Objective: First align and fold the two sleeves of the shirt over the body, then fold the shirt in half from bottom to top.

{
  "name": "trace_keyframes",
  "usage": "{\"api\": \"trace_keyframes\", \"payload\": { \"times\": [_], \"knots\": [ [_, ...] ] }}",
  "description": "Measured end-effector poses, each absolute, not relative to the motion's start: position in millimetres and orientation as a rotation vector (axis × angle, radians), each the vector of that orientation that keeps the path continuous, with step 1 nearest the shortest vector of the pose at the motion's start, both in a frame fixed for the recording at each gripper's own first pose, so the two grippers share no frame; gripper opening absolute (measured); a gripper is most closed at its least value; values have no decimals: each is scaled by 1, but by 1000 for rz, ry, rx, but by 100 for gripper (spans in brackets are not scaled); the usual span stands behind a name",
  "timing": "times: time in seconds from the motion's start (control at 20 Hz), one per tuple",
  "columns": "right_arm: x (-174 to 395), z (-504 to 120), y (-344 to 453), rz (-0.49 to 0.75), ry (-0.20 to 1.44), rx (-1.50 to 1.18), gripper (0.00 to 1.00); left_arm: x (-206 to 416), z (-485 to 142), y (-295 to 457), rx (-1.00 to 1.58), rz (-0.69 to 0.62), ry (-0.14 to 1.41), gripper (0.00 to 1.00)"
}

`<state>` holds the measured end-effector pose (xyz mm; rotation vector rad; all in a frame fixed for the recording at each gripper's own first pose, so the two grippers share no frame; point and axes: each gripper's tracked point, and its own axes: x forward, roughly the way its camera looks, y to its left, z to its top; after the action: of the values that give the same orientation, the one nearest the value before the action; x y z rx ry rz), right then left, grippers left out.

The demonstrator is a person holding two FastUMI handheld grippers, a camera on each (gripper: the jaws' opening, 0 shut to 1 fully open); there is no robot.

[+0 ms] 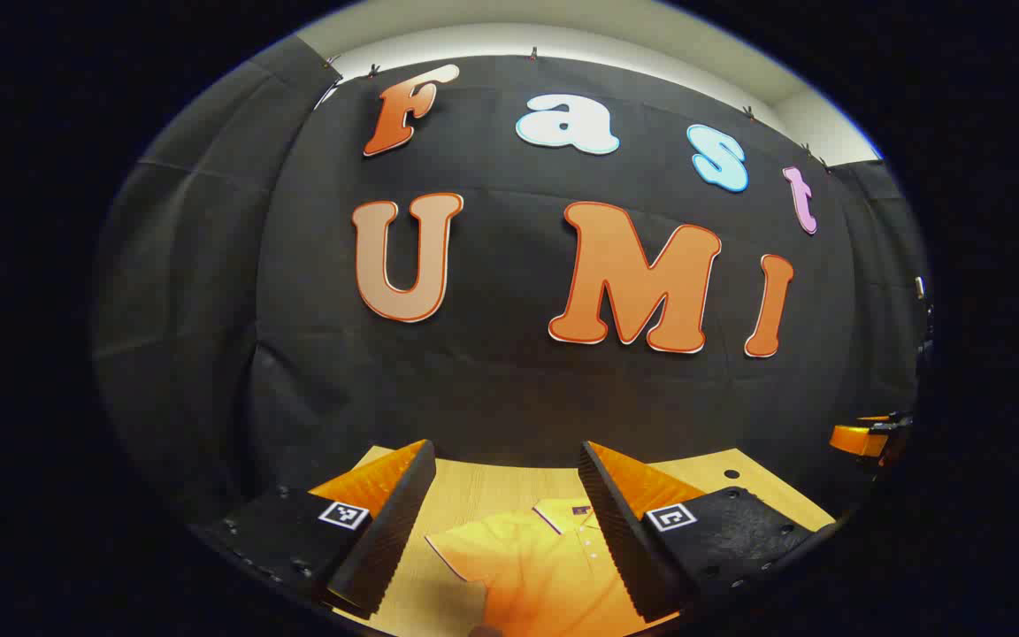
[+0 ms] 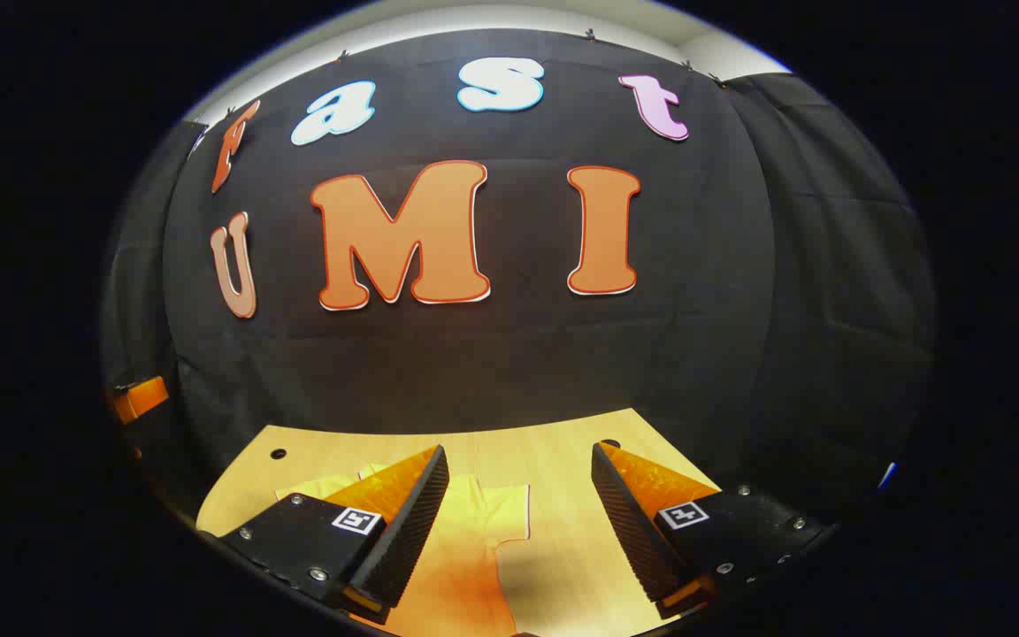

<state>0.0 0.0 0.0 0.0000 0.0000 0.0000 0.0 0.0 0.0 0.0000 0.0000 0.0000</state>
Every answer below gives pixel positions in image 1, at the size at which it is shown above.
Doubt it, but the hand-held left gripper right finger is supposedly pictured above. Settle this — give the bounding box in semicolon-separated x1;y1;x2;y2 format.
577;440;839;625

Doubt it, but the orange T-shirt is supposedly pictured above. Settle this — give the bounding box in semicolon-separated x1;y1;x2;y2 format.
424;497;683;637

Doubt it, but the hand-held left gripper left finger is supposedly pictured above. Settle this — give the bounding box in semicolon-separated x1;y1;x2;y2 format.
191;439;437;620

